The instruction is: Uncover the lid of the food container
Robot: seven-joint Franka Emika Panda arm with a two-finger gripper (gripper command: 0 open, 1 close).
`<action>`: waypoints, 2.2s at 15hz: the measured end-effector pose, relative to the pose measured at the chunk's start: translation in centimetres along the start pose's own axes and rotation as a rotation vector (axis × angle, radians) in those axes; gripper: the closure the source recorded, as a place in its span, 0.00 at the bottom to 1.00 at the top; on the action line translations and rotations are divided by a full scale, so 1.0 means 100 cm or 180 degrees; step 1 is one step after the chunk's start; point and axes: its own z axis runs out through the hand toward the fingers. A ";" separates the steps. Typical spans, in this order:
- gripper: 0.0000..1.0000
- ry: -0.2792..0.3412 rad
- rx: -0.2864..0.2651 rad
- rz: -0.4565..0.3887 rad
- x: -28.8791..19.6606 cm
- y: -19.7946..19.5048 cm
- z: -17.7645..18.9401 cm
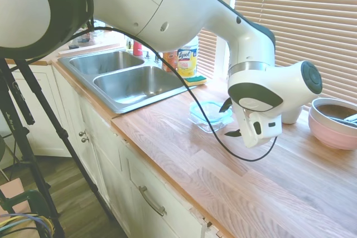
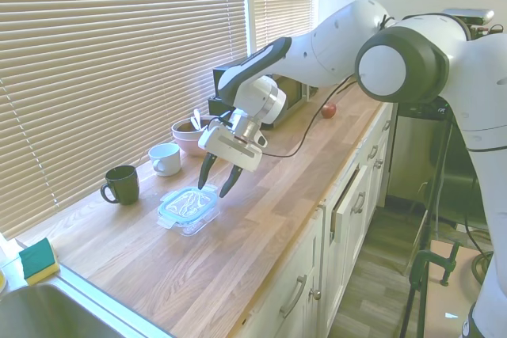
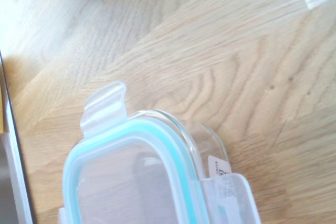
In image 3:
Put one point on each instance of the clear glass food container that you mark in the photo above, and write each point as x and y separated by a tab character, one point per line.
204	140

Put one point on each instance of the clear lid with teal seal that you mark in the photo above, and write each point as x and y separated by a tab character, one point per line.
118	182

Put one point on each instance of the stainless steel sink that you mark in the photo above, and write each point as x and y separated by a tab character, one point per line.
10	182

